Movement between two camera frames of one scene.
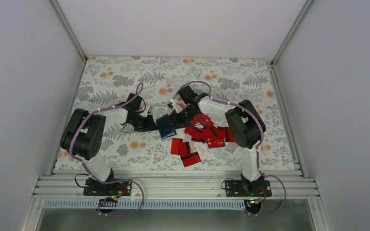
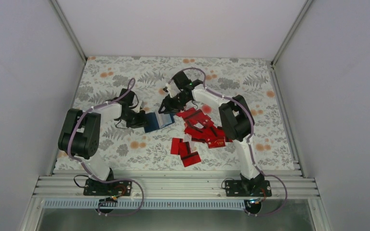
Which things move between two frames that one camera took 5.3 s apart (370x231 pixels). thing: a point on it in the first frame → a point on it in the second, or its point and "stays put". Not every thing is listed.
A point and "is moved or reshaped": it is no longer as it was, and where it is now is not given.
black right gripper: [177, 122] → [169, 107]
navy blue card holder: [165, 133] is moved or reshaped
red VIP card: [215, 142] stays put
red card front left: [175, 146] stays put
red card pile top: [204, 120] stays put
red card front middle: [184, 148] stays put
